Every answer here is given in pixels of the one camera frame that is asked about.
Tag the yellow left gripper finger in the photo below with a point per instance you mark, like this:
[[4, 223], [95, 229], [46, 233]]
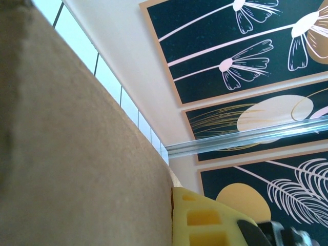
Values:
[[205, 230]]

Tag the brown cardboard box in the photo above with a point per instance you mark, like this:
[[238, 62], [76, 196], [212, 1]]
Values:
[[77, 153]]

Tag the aluminium frame post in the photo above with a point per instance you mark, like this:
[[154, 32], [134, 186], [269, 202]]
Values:
[[243, 135]]

